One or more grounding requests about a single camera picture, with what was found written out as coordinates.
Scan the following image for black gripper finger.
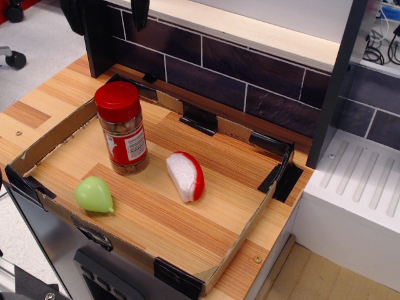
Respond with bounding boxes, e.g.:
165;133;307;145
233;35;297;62
60;0;84;35
131;0;150;31

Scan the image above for red-lidded spice bottle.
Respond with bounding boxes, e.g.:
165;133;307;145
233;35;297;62
94;81;149;176

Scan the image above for cardboard fence with black tape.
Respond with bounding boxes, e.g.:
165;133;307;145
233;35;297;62
1;72;311;299

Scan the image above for office chair caster wheel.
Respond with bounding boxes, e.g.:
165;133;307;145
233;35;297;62
1;46;27;69

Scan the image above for red white toy cheese wedge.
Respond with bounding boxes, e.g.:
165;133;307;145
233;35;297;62
166;151;205;203

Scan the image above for green toy pear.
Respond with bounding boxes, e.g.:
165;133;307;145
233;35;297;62
74;176;114;213

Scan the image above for black oven control panel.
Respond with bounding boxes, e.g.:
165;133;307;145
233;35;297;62
73;248;176;300

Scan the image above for white dish drainer sink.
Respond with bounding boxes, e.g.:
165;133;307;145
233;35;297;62
293;131;399;291

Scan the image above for dark grey cabinet post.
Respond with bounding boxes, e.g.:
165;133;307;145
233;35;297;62
306;0;380;169

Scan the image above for black cables in background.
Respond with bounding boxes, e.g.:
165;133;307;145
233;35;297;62
364;18;400;66

